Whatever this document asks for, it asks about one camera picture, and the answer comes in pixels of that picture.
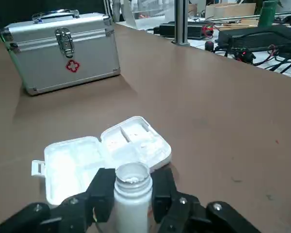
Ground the green bottle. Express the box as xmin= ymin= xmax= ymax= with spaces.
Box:
xmin=258 ymin=0 xmax=278 ymax=28

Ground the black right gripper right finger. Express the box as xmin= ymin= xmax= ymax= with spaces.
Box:
xmin=149 ymin=167 xmax=260 ymax=233

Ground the black power brick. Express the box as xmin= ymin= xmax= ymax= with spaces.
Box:
xmin=153 ymin=22 xmax=206 ymax=40

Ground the large black power supply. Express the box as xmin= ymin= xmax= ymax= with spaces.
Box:
xmin=217 ymin=23 xmax=291 ymax=63

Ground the brown cardboard box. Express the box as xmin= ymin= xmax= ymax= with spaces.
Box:
xmin=205 ymin=2 xmax=257 ymax=20

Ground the aluminium first aid case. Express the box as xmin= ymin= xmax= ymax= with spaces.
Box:
xmin=0 ymin=9 xmax=122 ymax=97

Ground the open white pill box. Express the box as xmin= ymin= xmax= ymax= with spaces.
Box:
xmin=31 ymin=116 xmax=173 ymax=207

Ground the small white medicine bottle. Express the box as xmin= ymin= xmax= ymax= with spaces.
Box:
xmin=113 ymin=162 xmax=153 ymax=233

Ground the aluminium camera post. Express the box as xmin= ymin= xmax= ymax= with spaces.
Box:
xmin=173 ymin=0 xmax=191 ymax=47

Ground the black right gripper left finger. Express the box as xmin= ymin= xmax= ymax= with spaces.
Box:
xmin=0 ymin=167 xmax=116 ymax=233

